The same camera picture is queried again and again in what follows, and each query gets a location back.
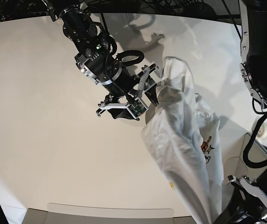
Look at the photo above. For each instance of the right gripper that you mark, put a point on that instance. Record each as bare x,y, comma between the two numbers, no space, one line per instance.
123,87

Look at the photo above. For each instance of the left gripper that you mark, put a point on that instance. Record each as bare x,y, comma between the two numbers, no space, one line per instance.
248,204

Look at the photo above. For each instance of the white printed t-shirt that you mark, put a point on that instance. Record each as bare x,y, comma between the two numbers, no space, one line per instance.
182,137

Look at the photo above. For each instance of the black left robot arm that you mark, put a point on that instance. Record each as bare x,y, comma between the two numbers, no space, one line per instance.
253,50

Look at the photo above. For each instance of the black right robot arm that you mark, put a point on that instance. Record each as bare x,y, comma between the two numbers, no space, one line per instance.
91,38

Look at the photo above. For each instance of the beige cardboard box right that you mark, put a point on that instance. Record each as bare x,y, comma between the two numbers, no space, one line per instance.
252,177

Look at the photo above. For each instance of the beige cardboard box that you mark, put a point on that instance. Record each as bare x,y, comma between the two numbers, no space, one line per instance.
252,177
71,214

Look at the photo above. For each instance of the white tape roll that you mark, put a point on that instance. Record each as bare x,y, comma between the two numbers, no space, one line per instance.
262,132

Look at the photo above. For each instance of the beige cardboard box bottom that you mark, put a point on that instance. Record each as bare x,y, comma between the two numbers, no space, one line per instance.
71,214

